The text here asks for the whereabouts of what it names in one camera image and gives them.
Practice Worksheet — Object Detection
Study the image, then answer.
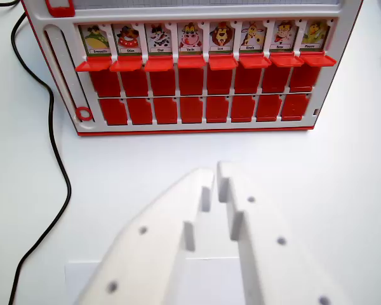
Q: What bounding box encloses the red and white game board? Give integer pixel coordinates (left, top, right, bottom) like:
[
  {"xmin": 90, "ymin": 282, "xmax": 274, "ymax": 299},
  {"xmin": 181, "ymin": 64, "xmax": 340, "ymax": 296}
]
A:
[{"xmin": 20, "ymin": 0, "xmax": 364, "ymax": 137}]

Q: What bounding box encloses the black cable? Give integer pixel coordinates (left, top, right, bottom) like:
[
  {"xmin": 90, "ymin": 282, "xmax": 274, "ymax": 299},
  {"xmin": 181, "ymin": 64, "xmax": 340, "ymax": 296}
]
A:
[{"xmin": 0, "ymin": 0, "xmax": 72, "ymax": 305}]

